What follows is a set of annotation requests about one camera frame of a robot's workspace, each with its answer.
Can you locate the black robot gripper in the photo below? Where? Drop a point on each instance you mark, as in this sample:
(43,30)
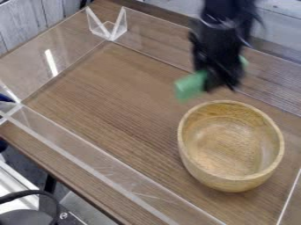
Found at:
(220,43)

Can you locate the green rectangular block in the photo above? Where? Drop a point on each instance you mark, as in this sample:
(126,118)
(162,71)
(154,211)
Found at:
(190,85)

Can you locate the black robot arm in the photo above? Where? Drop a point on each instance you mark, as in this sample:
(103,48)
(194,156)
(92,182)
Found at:
(228,11)

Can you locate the brown wooden bowl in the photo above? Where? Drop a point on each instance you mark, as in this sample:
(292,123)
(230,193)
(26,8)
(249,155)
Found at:
(230,145)

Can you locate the black table leg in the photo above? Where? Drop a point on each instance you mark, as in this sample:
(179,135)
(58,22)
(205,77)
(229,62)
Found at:
(50,184)

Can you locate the clear acrylic corner bracket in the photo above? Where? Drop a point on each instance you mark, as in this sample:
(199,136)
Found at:
(107,30)

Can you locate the clear acrylic barrier wall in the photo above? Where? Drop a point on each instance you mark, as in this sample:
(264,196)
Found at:
(130,196)

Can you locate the grey metal base plate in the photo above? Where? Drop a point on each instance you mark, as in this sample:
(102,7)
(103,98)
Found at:
(35,217)

